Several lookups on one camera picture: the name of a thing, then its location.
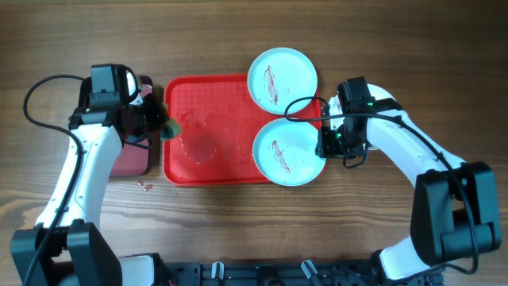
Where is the black tray with pink water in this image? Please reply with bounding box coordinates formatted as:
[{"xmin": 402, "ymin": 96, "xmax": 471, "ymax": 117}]
[{"xmin": 78, "ymin": 75, "xmax": 153, "ymax": 177}]

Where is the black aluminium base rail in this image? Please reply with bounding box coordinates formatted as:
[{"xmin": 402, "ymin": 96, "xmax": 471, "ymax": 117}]
[{"xmin": 166, "ymin": 260, "xmax": 445, "ymax": 286}]

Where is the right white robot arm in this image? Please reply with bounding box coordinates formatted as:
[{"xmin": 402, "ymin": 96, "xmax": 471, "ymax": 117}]
[{"xmin": 316, "ymin": 96, "xmax": 502, "ymax": 285}]

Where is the red serving tray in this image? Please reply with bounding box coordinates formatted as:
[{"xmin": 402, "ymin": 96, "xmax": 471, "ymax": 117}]
[{"xmin": 162, "ymin": 73, "xmax": 327, "ymax": 187}]

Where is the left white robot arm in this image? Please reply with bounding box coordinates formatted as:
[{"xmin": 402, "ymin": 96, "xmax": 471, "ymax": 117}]
[{"xmin": 10, "ymin": 95, "xmax": 171, "ymax": 285}]

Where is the light blue plate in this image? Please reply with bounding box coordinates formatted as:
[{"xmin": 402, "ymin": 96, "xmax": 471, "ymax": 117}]
[
  {"xmin": 252, "ymin": 118, "xmax": 326, "ymax": 187},
  {"xmin": 247, "ymin": 48, "xmax": 318, "ymax": 115}
]

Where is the left black cable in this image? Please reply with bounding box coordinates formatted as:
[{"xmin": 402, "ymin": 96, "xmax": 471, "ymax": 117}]
[{"xmin": 21, "ymin": 66, "xmax": 154, "ymax": 286}]

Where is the right black cable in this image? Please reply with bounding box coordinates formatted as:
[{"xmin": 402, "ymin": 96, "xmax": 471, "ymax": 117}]
[{"xmin": 283, "ymin": 96, "xmax": 481, "ymax": 276}]

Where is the white plate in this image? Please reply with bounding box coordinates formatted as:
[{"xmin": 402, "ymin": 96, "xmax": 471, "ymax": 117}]
[{"xmin": 325, "ymin": 83, "xmax": 402, "ymax": 151}]

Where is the black cable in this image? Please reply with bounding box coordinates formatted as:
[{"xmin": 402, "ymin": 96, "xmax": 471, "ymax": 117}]
[
  {"xmin": 21, "ymin": 66, "xmax": 154, "ymax": 286},
  {"xmin": 283, "ymin": 96, "xmax": 481, "ymax": 276}
]

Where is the green yellow sponge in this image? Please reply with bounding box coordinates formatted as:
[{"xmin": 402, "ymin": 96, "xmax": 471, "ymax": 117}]
[{"xmin": 160, "ymin": 118, "xmax": 182, "ymax": 141}]

